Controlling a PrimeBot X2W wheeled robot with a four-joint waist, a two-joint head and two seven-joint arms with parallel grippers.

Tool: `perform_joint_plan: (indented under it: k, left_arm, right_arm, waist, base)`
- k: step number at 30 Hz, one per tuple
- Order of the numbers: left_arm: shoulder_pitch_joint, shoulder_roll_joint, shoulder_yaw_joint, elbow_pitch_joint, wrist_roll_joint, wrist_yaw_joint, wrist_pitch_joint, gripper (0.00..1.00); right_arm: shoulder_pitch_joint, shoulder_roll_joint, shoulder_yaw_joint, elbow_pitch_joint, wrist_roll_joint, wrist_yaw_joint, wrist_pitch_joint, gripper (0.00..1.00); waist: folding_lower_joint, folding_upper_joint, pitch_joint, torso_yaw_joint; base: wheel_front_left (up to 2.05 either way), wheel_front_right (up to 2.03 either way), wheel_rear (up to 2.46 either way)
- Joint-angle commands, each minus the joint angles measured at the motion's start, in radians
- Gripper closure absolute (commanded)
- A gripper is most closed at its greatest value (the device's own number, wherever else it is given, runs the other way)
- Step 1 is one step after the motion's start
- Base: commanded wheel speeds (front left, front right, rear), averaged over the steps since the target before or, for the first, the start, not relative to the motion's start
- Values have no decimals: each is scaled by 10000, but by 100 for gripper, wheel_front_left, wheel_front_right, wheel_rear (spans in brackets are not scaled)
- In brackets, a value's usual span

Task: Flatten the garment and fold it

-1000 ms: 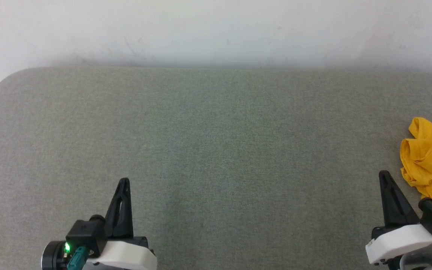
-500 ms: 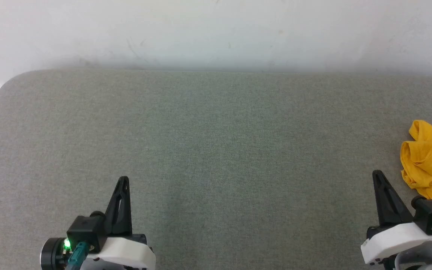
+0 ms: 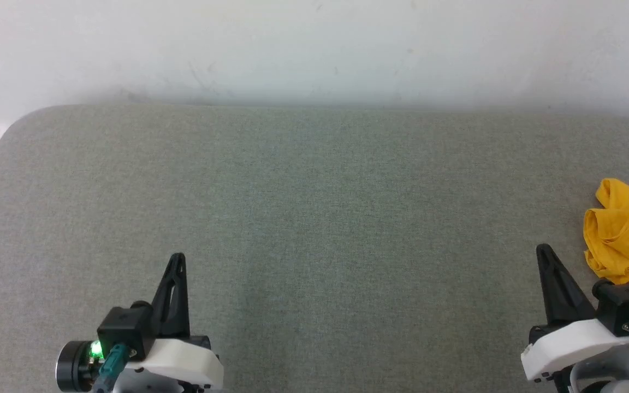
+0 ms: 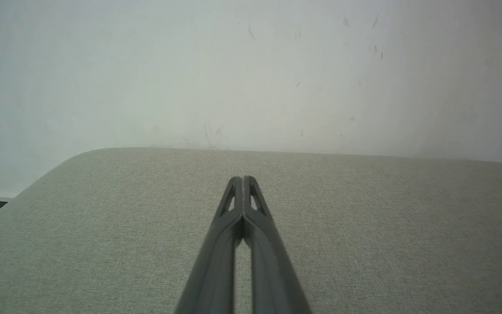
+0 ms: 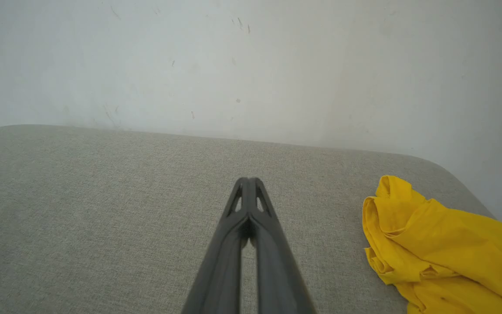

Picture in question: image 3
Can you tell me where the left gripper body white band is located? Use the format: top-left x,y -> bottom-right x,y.
111,334 -> 224,393

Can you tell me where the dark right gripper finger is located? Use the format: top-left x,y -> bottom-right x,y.
543,243 -> 597,325
536,243 -> 567,328

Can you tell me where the grey fabric sofa seat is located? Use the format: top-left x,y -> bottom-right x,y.
0,104 -> 629,393

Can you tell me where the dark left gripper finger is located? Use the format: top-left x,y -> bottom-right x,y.
172,252 -> 191,337
150,253 -> 180,337

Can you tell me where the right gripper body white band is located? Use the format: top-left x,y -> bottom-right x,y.
520,318 -> 629,393

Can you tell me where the yellow tiger face garment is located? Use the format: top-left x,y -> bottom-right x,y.
583,177 -> 629,318

